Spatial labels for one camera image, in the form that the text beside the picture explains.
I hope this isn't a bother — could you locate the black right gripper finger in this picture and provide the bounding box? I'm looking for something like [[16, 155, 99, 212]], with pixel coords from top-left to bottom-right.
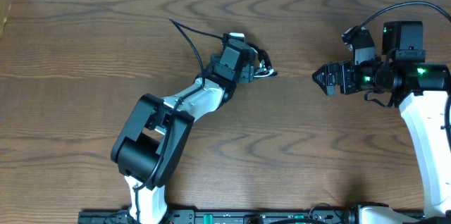
[[312, 63, 329, 82], [319, 82, 335, 96]]

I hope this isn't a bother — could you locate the white USB cable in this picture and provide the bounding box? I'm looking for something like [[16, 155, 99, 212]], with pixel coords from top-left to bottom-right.
[[254, 60, 275, 77]]

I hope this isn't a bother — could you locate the black USB cable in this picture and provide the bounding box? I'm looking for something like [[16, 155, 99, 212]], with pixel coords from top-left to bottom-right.
[[246, 42, 278, 78]]

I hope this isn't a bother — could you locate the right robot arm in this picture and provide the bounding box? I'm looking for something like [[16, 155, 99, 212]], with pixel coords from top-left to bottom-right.
[[312, 21, 450, 223]]

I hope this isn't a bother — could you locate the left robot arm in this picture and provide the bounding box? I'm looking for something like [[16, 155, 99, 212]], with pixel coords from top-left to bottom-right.
[[111, 38, 258, 223]]

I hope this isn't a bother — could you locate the left camera cable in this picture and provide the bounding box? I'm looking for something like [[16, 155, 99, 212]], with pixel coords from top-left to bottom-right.
[[132, 17, 225, 192]]

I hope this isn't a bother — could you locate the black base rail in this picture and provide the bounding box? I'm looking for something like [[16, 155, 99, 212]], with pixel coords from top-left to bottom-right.
[[77, 206, 427, 224]]

